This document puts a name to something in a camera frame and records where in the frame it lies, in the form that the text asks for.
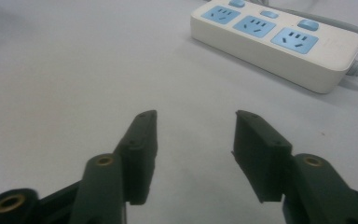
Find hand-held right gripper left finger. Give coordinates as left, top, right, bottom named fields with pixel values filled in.
left=69, top=109, right=158, bottom=224

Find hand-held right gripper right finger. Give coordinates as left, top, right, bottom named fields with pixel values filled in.
left=230, top=109, right=358, bottom=224

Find white power strip blue sockets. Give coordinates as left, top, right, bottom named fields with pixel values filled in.
left=189, top=0, right=358, bottom=94

